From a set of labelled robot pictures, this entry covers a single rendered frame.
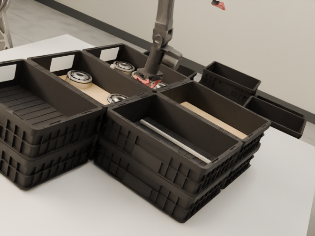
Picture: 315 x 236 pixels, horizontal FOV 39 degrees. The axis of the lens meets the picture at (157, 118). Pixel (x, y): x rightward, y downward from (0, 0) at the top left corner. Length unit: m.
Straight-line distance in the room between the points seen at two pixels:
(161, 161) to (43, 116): 0.44
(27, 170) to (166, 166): 0.42
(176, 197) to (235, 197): 0.34
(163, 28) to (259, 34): 3.10
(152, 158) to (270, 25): 3.44
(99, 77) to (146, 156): 0.54
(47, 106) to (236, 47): 3.42
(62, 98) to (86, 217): 0.44
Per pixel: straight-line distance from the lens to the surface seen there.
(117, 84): 1.79
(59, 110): 1.60
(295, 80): 4.77
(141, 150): 1.43
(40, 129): 1.28
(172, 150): 1.36
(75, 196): 1.43
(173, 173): 1.40
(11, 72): 1.67
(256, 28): 4.73
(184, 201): 1.41
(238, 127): 1.89
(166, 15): 1.69
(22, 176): 1.39
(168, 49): 1.73
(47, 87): 1.62
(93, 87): 1.83
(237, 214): 1.62
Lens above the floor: 1.59
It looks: 26 degrees down
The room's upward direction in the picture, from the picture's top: 19 degrees clockwise
